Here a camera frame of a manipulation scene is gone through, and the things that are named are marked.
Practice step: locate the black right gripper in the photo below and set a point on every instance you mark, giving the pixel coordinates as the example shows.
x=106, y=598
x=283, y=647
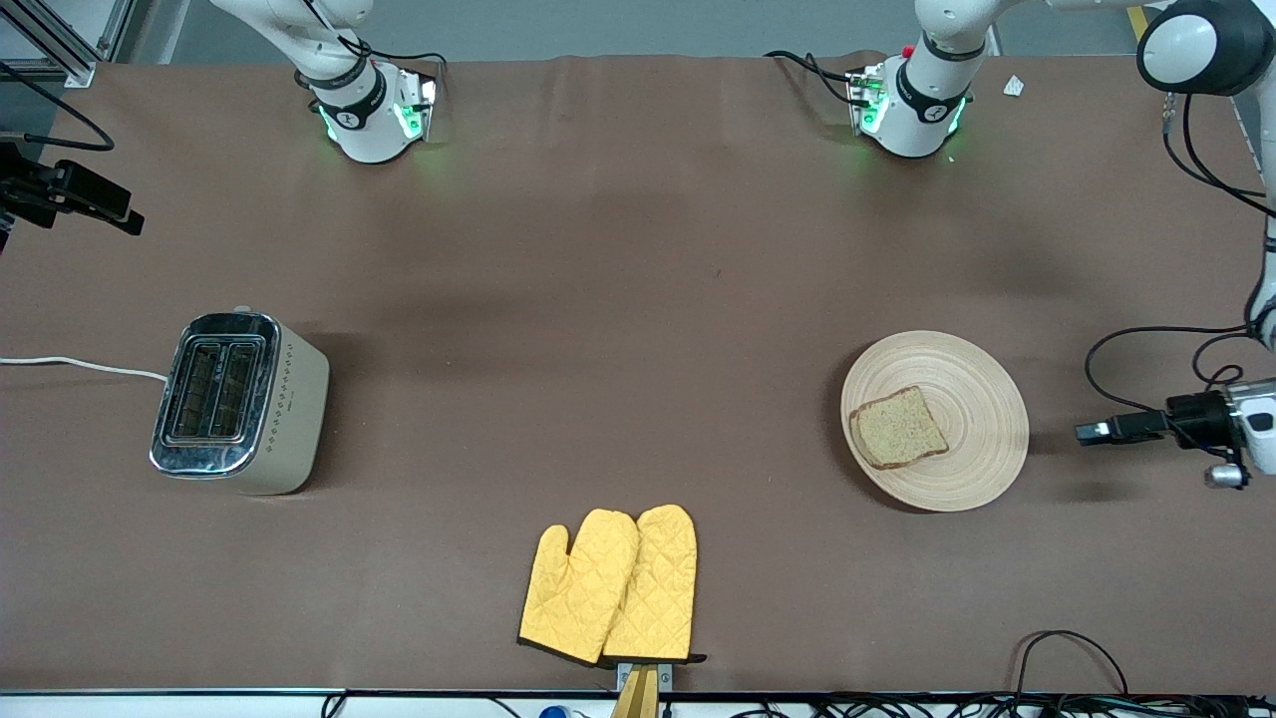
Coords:
x=30, y=186

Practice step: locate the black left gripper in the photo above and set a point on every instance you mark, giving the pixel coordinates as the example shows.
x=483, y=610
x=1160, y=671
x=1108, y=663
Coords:
x=1190, y=415

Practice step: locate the round wooden plate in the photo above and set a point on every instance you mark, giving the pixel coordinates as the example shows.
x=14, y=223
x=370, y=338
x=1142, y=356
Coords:
x=982, y=399

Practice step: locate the brown toast slice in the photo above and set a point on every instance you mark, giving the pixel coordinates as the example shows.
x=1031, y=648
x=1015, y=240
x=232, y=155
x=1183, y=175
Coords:
x=900, y=429

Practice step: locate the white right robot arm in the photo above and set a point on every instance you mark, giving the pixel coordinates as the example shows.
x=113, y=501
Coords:
x=364, y=130

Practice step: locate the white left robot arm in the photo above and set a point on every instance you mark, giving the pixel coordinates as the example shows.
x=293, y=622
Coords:
x=922, y=120

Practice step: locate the beige and chrome toaster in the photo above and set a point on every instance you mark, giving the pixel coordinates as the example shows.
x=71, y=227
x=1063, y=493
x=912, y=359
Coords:
x=289, y=419

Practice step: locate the small white paper scrap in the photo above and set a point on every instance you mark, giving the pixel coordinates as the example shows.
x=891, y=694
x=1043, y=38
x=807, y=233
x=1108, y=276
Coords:
x=1014, y=86

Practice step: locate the brown table cover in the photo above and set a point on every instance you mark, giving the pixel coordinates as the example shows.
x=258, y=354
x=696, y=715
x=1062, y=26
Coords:
x=698, y=249

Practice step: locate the yellow quilted oven mitt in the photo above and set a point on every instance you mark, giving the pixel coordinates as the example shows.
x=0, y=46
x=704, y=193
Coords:
x=578, y=588
x=663, y=588

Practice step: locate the wooden stick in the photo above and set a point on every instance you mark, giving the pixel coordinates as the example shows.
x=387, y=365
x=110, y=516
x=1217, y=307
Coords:
x=636, y=698

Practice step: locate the aluminium frame profile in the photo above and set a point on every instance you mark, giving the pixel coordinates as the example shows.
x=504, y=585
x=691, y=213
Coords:
x=60, y=45

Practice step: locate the small metal bracket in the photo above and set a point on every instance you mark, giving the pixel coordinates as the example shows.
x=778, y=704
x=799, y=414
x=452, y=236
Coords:
x=666, y=676

